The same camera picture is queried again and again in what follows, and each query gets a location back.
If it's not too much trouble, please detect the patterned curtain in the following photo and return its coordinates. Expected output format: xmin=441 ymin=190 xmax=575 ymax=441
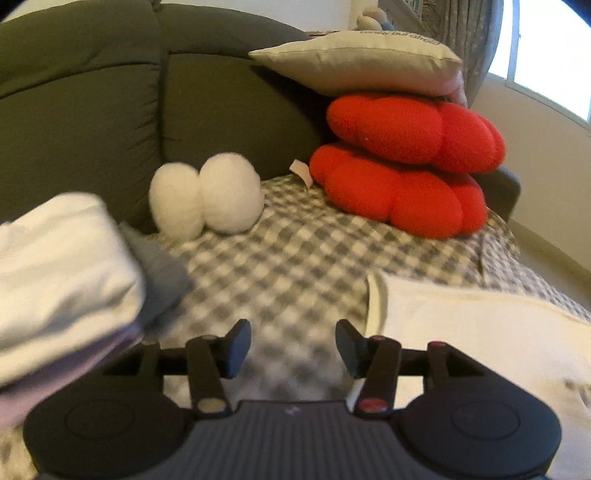
xmin=383 ymin=0 xmax=504 ymax=107

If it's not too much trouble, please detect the folded white striped cloth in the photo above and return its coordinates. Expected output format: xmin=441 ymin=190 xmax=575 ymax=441
xmin=0 ymin=191 xmax=148 ymax=388

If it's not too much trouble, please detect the folded grey cloth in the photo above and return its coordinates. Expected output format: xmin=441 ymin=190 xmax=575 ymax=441
xmin=117 ymin=222 xmax=193 ymax=331

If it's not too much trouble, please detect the white fluffy plush cushion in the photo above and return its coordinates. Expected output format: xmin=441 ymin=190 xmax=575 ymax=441
xmin=148 ymin=151 xmax=266 ymax=241

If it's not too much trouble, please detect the grey checkered blanket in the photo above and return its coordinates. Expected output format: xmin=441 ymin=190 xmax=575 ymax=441
xmin=0 ymin=173 xmax=591 ymax=480

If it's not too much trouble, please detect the window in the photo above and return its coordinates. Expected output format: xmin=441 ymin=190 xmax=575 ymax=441
xmin=487 ymin=0 xmax=591 ymax=126

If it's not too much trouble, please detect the beige pillow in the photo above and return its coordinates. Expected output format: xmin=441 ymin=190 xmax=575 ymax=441
xmin=248 ymin=30 xmax=468 ymax=104

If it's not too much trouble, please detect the dark grey sofa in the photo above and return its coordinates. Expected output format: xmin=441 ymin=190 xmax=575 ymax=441
xmin=0 ymin=2 xmax=522 ymax=236

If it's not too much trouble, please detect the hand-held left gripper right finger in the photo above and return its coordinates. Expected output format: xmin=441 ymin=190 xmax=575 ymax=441
xmin=335 ymin=318 xmax=486 ymax=420

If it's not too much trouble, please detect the red flower cushion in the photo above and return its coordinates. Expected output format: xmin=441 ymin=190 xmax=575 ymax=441
xmin=290 ymin=143 xmax=489 ymax=240
xmin=327 ymin=91 xmax=507 ymax=174

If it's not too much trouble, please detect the cream white garment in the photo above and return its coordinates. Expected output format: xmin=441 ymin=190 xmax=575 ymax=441
xmin=365 ymin=271 xmax=591 ymax=480

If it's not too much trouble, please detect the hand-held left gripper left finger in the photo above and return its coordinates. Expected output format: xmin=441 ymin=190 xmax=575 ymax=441
xmin=99 ymin=318 xmax=253 ymax=420

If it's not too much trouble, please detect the folded purple cloth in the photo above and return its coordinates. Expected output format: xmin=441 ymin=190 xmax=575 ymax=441
xmin=0 ymin=322 xmax=145 ymax=430

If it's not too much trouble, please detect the grey plush toy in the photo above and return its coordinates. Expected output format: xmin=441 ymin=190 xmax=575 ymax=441
xmin=355 ymin=7 xmax=393 ymax=31

